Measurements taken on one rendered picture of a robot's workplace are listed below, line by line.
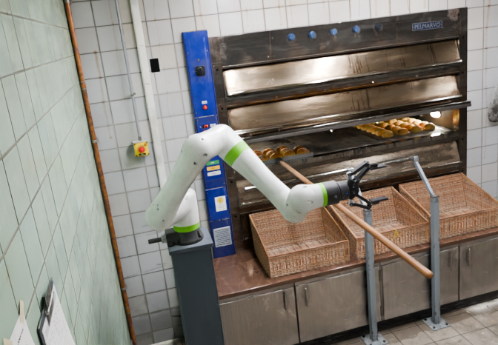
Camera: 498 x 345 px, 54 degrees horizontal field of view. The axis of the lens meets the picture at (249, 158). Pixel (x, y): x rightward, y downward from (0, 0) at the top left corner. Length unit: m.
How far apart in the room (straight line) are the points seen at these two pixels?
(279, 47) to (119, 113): 1.15
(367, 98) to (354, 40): 0.43
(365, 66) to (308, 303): 1.68
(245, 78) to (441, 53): 1.50
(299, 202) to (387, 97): 2.05
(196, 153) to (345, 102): 1.90
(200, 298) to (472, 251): 2.09
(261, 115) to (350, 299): 1.37
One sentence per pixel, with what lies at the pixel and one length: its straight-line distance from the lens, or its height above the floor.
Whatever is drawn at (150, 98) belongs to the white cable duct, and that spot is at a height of 1.77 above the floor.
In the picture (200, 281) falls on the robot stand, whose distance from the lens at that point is 2.40.
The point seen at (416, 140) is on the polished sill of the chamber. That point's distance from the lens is 3.95.
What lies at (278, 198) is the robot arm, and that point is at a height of 1.47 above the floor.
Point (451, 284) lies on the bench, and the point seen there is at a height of 0.25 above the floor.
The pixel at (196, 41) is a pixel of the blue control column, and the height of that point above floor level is 2.09.
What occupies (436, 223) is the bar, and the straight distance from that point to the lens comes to 3.47.
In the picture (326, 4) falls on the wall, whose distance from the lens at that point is 3.52.
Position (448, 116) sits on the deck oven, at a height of 1.28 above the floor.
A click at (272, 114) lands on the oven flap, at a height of 1.54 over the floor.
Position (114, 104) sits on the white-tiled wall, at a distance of 3.25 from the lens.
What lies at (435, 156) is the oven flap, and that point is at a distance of 4.08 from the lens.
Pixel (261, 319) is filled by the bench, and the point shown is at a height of 0.35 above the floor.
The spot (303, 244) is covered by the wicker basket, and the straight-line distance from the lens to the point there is 3.61.
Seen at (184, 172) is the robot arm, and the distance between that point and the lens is 1.97.
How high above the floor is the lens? 2.15
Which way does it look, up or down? 15 degrees down
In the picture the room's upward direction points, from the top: 7 degrees counter-clockwise
